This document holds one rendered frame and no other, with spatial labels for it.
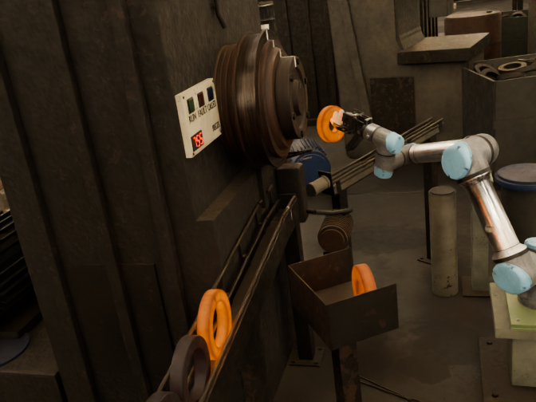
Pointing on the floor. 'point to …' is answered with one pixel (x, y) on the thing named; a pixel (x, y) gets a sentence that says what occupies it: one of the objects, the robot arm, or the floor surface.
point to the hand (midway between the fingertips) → (332, 120)
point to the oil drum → (480, 24)
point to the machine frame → (127, 187)
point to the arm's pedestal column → (508, 369)
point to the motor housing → (335, 233)
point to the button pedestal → (470, 287)
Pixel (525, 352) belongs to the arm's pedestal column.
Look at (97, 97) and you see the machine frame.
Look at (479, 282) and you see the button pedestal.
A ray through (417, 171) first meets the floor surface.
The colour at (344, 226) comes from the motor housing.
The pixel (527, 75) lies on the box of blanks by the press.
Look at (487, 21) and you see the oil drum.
